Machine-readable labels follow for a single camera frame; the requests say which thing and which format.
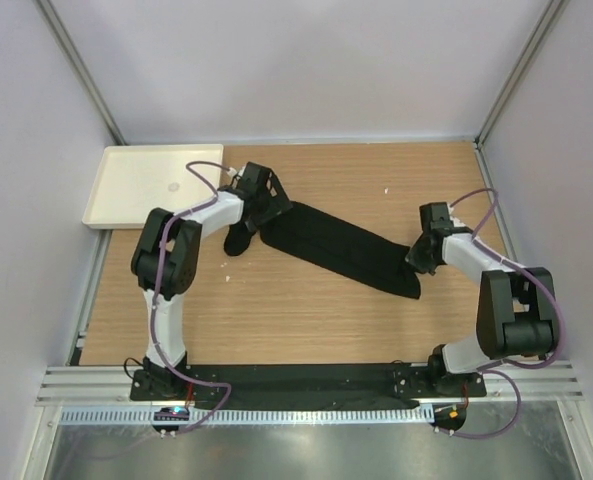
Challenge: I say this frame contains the black tank top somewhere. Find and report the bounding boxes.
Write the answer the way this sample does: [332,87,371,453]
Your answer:
[223,197,423,301]

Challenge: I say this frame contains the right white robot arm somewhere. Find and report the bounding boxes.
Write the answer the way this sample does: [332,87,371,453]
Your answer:
[406,202,562,396]

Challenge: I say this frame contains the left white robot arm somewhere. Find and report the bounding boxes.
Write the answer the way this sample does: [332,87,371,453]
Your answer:
[131,161,292,400]

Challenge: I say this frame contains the white plastic tray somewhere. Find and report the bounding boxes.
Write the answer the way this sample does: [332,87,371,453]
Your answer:
[82,144,224,230]

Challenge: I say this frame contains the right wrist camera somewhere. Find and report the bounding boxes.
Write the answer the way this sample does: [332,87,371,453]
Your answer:
[450,210,472,231]

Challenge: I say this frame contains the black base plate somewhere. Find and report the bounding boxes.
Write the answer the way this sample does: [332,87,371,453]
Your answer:
[129,360,486,411]

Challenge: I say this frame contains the aluminium rail front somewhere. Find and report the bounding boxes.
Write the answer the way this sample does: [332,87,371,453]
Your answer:
[35,361,584,406]

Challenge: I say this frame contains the slotted cable duct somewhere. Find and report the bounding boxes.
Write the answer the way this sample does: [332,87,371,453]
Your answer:
[59,404,434,427]

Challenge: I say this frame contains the left aluminium frame post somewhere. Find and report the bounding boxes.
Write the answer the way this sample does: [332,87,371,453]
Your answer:
[33,0,128,146]

